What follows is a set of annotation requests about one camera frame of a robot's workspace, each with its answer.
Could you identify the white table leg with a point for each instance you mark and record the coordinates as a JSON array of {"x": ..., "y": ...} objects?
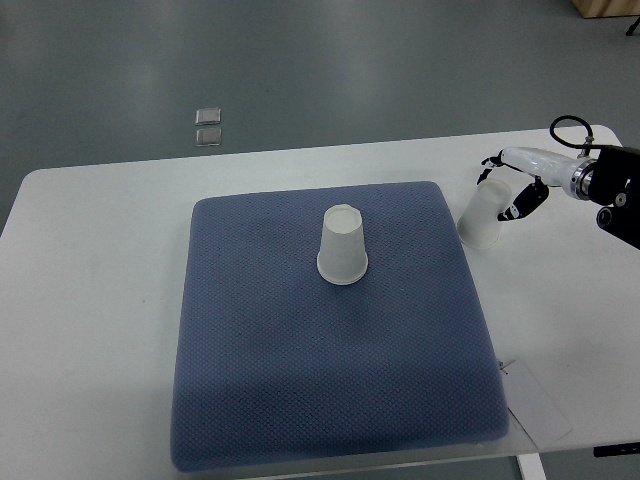
[{"x": 531, "y": 467}]

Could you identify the black table control panel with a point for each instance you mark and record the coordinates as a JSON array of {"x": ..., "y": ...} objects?
[{"x": 624, "y": 449}]

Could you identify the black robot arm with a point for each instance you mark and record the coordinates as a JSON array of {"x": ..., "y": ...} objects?
[{"x": 610, "y": 181}]

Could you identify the upper metal floor plate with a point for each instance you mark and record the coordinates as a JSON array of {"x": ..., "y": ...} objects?
[{"x": 208, "y": 116}]

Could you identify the black tripod leg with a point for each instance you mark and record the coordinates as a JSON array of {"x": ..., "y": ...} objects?
[{"x": 633, "y": 27}]

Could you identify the white paper tag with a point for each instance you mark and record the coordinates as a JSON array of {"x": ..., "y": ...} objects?
[{"x": 532, "y": 407}]

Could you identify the white paper cup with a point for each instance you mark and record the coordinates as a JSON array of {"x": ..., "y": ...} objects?
[
  {"x": 479, "y": 227},
  {"x": 342, "y": 259}
]

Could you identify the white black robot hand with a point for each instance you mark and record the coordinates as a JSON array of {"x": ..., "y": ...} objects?
[{"x": 548, "y": 170}]

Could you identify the wooden box corner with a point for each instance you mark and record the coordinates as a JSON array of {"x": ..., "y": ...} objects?
[{"x": 592, "y": 9}]

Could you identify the blue textured cushion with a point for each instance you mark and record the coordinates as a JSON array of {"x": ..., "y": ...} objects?
[{"x": 276, "y": 364}]

